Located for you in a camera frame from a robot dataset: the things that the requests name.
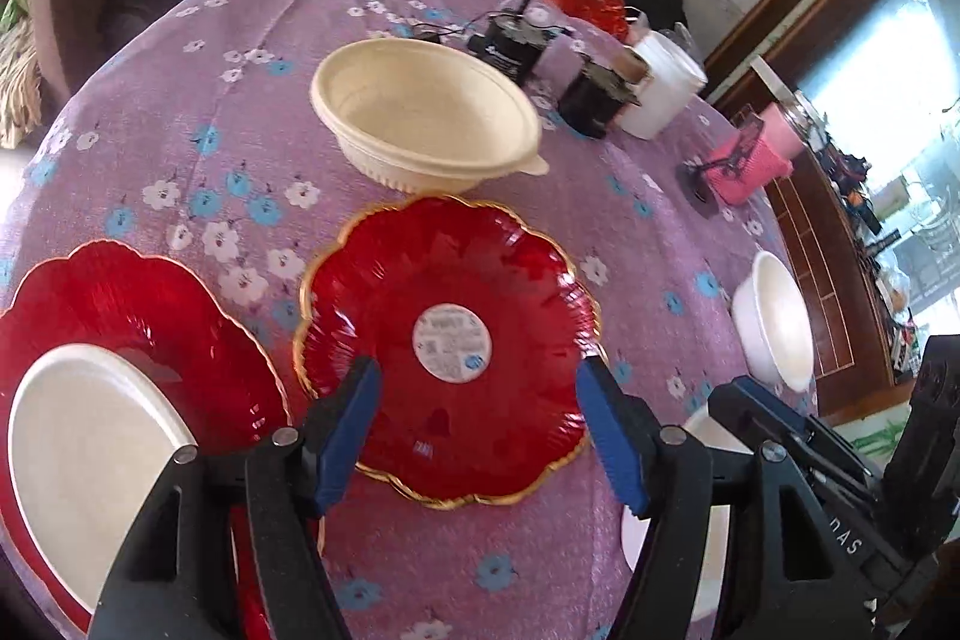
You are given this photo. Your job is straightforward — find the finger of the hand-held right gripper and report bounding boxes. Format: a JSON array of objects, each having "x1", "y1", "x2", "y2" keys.
[
  {"x1": 708, "y1": 375, "x2": 877, "y2": 504},
  {"x1": 887, "y1": 334, "x2": 960, "y2": 522}
]

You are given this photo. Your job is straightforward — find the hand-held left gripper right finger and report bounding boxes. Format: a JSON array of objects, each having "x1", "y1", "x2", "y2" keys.
[{"x1": 576, "y1": 357, "x2": 880, "y2": 640}]

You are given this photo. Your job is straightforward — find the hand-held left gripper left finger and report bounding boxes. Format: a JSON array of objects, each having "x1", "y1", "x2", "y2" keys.
[{"x1": 86, "y1": 355, "x2": 383, "y2": 640}]

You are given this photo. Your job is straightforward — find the white bowl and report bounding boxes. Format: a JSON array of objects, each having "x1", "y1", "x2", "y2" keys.
[
  {"x1": 731, "y1": 250, "x2": 817, "y2": 394},
  {"x1": 620, "y1": 407, "x2": 734, "y2": 623}
]

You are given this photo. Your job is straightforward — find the red plate with round sticker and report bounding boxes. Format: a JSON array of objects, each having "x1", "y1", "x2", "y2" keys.
[{"x1": 292, "y1": 195, "x2": 603, "y2": 510}]

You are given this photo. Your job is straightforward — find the red scalloped plate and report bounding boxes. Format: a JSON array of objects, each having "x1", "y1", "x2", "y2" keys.
[{"x1": 0, "y1": 239, "x2": 295, "y2": 637}]

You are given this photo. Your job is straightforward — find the white plate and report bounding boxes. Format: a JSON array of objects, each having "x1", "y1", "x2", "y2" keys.
[{"x1": 7, "y1": 343, "x2": 200, "y2": 620}]

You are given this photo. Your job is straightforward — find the cream plastic bowl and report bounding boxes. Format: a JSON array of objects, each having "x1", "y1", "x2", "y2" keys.
[{"x1": 310, "y1": 38, "x2": 549, "y2": 196}]

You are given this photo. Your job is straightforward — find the pink sleeved bottle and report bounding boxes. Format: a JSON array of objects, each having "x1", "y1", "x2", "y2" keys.
[{"x1": 708, "y1": 89, "x2": 820, "y2": 207}]

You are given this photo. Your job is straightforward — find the black cylindrical motor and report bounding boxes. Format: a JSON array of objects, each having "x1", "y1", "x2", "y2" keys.
[
  {"x1": 558, "y1": 51, "x2": 647, "y2": 141},
  {"x1": 466, "y1": 0, "x2": 569, "y2": 84}
]

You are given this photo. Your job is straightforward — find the white plastic jar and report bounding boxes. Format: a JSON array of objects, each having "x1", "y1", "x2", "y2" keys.
[{"x1": 618, "y1": 29, "x2": 709, "y2": 141}]

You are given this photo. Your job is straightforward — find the purple floral tablecloth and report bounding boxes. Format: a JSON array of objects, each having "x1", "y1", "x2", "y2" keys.
[{"x1": 0, "y1": 0, "x2": 820, "y2": 640}]

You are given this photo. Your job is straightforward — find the clear glass cup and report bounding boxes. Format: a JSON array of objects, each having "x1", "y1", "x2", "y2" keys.
[{"x1": 666, "y1": 20, "x2": 707, "y2": 65}]

